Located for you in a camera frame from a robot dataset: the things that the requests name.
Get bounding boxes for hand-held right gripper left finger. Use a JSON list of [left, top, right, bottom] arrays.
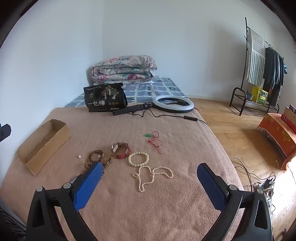
[[25, 161, 103, 241]]

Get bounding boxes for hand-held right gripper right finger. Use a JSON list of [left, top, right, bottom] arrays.
[[196, 163, 273, 241]]

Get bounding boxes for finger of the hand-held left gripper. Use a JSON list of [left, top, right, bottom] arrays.
[[0, 124, 12, 142]]

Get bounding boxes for brown wooden bead bracelet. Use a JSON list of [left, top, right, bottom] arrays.
[[84, 150, 114, 176]]

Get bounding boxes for cardboard box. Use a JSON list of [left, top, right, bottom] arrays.
[[18, 119, 72, 176]]

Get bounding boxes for red strap wristwatch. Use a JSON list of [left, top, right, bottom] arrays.
[[111, 142, 130, 159]]

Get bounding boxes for white bead bracelet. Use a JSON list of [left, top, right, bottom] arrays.
[[128, 151, 149, 167]]

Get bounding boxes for tan blanket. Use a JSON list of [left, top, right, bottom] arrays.
[[0, 107, 245, 241]]

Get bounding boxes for black snack bag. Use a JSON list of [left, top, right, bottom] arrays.
[[83, 83, 128, 113]]

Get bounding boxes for folded black tripod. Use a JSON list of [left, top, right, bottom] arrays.
[[112, 103, 155, 116]]

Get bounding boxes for orange patterned cloth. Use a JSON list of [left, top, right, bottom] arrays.
[[257, 113, 296, 171]]

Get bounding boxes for black clothes rack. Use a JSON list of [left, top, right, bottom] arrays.
[[229, 17, 285, 116]]

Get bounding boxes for yellow green box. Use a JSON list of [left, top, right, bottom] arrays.
[[252, 86, 269, 106]]

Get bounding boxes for red white boxes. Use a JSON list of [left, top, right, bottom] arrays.
[[281, 105, 296, 132]]

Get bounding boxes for blue checked bed sheet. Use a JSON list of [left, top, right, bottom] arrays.
[[65, 77, 188, 108]]

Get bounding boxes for folded floral quilt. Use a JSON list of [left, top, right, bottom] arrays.
[[90, 55, 158, 84]]

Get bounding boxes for dark hanging clothes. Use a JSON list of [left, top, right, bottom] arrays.
[[262, 46, 285, 107]]

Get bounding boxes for striped green white cloth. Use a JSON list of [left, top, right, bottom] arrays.
[[245, 28, 266, 86]]

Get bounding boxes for pearl necklace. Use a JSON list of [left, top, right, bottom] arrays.
[[132, 166, 174, 193]]

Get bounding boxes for power strip with cables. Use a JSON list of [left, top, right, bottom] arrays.
[[232, 158, 280, 209]]

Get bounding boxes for black ring light cable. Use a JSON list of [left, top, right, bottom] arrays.
[[132, 108, 207, 124]]

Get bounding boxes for red string green pendant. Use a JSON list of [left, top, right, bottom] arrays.
[[144, 131, 163, 154]]

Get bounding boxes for white ring light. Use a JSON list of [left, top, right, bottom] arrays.
[[152, 96, 195, 113]]

